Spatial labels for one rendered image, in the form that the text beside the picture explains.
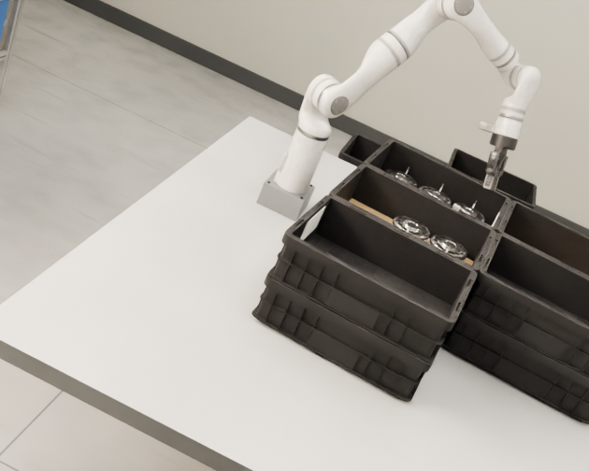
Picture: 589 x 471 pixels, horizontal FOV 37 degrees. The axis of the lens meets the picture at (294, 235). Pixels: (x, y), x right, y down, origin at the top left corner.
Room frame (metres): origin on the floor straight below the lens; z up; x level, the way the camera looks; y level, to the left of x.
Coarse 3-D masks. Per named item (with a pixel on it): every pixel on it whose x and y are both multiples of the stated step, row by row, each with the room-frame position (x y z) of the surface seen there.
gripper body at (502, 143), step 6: (492, 138) 2.46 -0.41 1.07; (498, 138) 2.44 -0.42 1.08; (504, 138) 2.44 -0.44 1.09; (510, 138) 2.44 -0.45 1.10; (492, 144) 2.45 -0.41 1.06; (498, 144) 2.43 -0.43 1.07; (504, 144) 2.43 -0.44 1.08; (510, 144) 2.44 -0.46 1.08; (516, 144) 2.46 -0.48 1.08; (498, 150) 2.43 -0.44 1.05; (504, 150) 2.46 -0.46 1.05; (498, 162) 2.43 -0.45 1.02
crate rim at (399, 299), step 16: (320, 208) 1.86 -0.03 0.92; (352, 208) 1.92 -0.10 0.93; (384, 224) 1.91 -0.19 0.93; (288, 240) 1.65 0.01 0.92; (416, 240) 1.89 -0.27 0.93; (320, 256) 1.64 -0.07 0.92; (448, 256) 1.88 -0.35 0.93; (336, 272) 1.63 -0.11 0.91; (352, 272) 1.62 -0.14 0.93; (368, 288) 1.61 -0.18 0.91; (384, 288) 1.61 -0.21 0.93; (464, 288) 1.76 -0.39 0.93; (400, 304) 1.60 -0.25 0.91; (416, 304) 1.59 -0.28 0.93; (432, 320) 1.58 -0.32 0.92; (448, 320) 1.58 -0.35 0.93
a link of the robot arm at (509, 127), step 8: (496, 120) 2.49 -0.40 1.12; (504, 120) 2.46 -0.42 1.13; (512, 120) 2.46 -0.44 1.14; (480, 128) 2.46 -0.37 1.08; (488, 128) 2.46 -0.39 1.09; (496, 128) 2.46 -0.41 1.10; (504, 128) 2.45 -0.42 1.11; (512, 128) 2.45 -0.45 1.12; (520, 128) 2.47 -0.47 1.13; (512, 136) 2.44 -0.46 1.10
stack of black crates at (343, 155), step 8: (352, 136) 3.40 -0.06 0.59; (360, 136) 3.45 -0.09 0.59; (352, 144) 3.42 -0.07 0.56; (360, 144) 3.45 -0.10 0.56; (368, 144) 3.45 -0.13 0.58; (376, 144) 3.45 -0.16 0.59; (344, 152) 3.23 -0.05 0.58; (352, 152) 3.45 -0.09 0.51; (360, 152) 3.45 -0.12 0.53; (368, 152) 3.45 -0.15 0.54; (344, 160) 3.17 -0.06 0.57; (352, 160) 3.17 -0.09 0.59; (360, 160) 3.45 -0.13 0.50
